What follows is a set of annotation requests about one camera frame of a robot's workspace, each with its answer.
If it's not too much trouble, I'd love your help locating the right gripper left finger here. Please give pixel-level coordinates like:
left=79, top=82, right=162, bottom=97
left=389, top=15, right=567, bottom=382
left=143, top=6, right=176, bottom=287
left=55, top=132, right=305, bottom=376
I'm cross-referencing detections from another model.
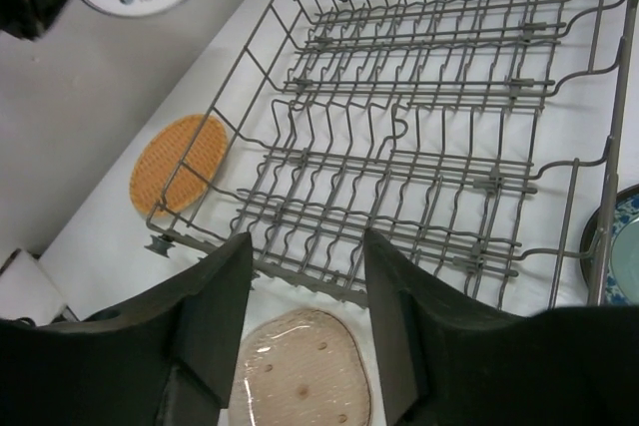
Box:
left=1, top=233, right=253, bottom=425

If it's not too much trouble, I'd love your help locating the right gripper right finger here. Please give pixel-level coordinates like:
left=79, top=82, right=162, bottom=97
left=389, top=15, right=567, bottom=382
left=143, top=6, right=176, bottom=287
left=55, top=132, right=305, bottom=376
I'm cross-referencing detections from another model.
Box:
left=363, top=229, right=638, bottom=425

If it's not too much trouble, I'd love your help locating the orange woven round plate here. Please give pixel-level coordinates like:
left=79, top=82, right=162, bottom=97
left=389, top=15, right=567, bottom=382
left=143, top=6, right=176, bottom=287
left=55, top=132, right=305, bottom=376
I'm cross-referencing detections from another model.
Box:
left=129, top=115, right=228, bottom=217

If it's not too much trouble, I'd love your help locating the brown translucent square plate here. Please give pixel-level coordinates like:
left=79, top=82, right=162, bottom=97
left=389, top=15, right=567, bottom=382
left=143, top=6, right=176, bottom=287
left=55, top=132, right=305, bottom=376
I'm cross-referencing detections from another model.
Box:
left=228, top=308, right=372, bottom=425

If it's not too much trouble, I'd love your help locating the blue floral teal plate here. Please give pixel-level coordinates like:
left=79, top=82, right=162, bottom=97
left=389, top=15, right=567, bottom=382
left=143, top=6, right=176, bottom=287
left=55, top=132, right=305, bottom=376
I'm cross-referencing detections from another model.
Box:
left=605, top=185, right=638, bottom=305

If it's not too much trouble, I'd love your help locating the grey wire dish rack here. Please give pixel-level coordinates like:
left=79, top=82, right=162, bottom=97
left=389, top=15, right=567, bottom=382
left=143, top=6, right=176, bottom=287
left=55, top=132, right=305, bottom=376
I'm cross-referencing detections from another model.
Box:
left=147, top=0, right=638, bottom=314

